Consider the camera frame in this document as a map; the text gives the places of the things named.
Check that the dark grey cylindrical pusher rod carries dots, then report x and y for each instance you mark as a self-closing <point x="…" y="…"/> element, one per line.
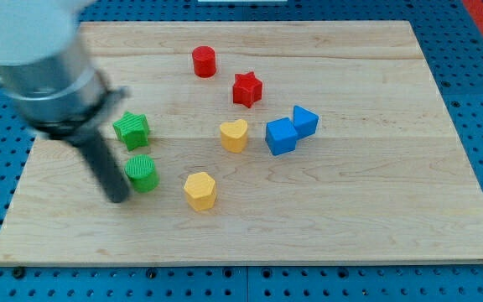
<point x="100" y="160"/>

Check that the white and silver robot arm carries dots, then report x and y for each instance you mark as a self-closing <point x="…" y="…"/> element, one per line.
<point x="46" y="69"/>

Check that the blue cube block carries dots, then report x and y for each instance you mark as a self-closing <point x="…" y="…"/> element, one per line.
<point x="281" y="136"/>

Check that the blue triangle block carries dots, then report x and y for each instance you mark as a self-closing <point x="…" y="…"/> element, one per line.
<point x="304" y="121"/>

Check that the green star block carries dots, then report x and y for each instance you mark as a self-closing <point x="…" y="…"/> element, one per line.
<point x="132" y="130"/>

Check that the green cylinder block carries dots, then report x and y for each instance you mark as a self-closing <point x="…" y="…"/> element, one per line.
<point x="142" y="173"/>

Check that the yellow hexagon block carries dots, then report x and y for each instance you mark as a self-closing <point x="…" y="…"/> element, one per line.
<point x="200" y="191"/>

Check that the red cylinder block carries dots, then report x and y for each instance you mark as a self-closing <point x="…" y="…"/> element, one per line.
<point x="204" y="61"/>

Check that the yellow heart block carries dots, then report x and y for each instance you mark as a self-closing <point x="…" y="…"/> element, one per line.
<point x="234" y="135"/>

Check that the red star block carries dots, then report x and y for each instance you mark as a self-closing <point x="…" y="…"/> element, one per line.
<point x="247" y="89"/>

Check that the light wooden board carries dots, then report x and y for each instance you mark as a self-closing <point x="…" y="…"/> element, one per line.
<point x="384" y="180"/>

